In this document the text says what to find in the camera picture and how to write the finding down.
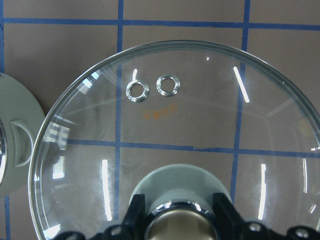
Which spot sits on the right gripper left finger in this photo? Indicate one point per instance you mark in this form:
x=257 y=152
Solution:
x=133 y=225

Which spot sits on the brown grid table mat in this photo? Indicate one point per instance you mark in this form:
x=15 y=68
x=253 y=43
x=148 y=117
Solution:
x=48 y=44

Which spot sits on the glass pot lid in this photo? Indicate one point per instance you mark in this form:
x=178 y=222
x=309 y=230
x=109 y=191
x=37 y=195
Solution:
x=176 y=121

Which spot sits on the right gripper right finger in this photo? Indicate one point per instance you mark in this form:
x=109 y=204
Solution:
x=230 y=225

